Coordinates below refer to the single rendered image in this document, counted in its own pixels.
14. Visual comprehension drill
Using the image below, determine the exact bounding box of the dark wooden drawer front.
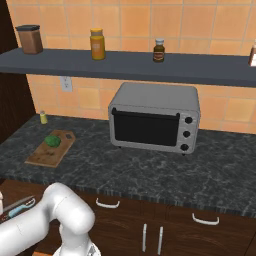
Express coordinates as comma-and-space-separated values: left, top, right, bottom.
165, 203, 256, 235
75, 191, 168, 222

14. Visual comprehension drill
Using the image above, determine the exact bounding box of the white cupboard door handle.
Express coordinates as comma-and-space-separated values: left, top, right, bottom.
157, 226, 165, 256
142, 223, 148, 253

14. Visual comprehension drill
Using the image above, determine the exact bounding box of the white drawer handle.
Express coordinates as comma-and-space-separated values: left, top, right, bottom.
191, 212, 221, 226
95, 197, 121, 210

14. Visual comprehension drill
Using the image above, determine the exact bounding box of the yellow bottle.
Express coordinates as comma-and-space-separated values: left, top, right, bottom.
89, 28, 107, 61

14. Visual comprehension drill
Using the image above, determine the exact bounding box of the black toaster oven door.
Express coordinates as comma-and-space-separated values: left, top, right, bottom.
111, 107, 181, 148

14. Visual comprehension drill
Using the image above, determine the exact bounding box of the dark wooden tall cabinet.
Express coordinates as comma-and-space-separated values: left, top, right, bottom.
0, 0, 37, 145

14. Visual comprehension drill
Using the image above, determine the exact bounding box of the small dark bottle, white cap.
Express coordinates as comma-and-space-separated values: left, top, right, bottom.
152, 38, 166, 64

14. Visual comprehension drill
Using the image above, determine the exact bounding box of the silver toaster oven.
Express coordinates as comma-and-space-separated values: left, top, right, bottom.
107, 81, 202, 157

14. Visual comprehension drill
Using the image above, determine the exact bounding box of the wooden cutting board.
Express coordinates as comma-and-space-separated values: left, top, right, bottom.
24, 129, 77, 168

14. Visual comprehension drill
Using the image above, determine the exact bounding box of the white and brown container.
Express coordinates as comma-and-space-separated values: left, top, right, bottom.
248, 39, 256, 68

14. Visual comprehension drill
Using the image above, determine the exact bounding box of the white wall outlet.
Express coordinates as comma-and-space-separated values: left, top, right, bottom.
59, 76, 74, 93

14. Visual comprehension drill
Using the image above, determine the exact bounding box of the dark grey wall shelf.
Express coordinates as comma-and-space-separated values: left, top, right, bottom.
0, 47, 256, 89

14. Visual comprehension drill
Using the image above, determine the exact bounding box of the green broccoli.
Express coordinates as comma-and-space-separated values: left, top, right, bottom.
44, 134, 62, 148

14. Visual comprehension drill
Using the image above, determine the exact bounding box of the black toaster oven door handle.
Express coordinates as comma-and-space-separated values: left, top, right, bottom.
111, 107, 181, 122

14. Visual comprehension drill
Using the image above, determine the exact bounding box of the dark wooden cupboard door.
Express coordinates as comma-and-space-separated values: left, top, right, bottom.
152, 219, 251, 256
89, 214, 154, 256

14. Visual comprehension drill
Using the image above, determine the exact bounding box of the open dark wooden drawer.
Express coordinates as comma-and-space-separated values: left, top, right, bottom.
0, 179, 51, 225

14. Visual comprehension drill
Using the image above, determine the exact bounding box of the brown jar with dark lid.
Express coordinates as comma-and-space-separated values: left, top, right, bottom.
15, 24, 44, 55

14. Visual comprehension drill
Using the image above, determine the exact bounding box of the small yellow-green shaker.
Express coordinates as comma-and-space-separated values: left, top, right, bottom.
39, 110, 49, 125

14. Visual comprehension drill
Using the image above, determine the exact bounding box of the peeler with blue handle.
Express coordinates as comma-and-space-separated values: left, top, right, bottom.
7, 197, 37, 218

